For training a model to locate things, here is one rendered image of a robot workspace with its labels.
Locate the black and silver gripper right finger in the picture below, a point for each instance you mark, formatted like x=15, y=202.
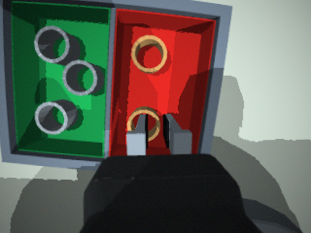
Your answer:
x=176, y=139

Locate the bronze bushing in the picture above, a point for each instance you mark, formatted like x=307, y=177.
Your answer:
x=145, y=110
x=149, y=40

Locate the grey round turntable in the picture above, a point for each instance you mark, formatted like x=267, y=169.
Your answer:
x=267, y=219

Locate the dark grey metal sleeve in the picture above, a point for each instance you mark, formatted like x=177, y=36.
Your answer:
x=70, y=75
x=47, y=123
x=45, y=39

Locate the red and green divided bin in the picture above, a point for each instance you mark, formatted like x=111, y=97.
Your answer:
x=187, y=86

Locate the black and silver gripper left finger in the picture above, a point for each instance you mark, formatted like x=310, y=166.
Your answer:
x=137, y=140

